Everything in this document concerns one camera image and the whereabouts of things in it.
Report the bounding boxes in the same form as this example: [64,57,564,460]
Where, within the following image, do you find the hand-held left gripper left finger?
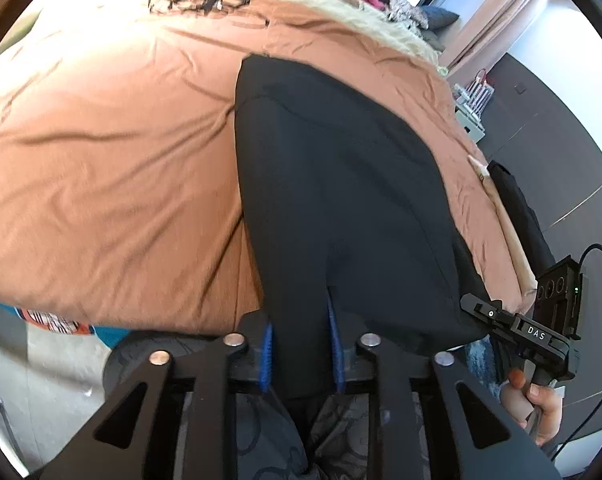
[41,310,277,480]

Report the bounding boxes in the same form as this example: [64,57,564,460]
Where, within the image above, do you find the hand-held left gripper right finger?
[326,304,562,480]

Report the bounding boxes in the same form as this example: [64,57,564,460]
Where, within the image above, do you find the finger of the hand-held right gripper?
[459,293,518,332]

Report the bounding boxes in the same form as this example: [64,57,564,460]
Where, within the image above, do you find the black garment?
[233,55,492,403]

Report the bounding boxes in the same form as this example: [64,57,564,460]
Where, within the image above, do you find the person's right hand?
[498,367,564,448]

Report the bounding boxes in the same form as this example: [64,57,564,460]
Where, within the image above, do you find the person's patterned grey trousers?
[104,330,432,480]

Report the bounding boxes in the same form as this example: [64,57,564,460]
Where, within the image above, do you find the dark cloth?
[487,159,558,286]

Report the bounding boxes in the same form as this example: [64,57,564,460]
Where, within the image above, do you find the white storage rack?
[450,71,498,145]

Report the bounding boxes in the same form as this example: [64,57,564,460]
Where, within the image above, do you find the blue orange printed cloth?
[8,304,128,352]

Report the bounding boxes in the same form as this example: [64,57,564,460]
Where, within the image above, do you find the orange duvet with black print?
[0,0,532,336]

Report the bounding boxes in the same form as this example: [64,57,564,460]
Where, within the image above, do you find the beige curtain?
[440,0,549,73]

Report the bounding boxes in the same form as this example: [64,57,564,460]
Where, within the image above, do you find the grey pillow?
[420,6,460,32]

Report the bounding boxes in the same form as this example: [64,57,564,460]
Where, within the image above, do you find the wooden bed frame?
[468,156,538,297]

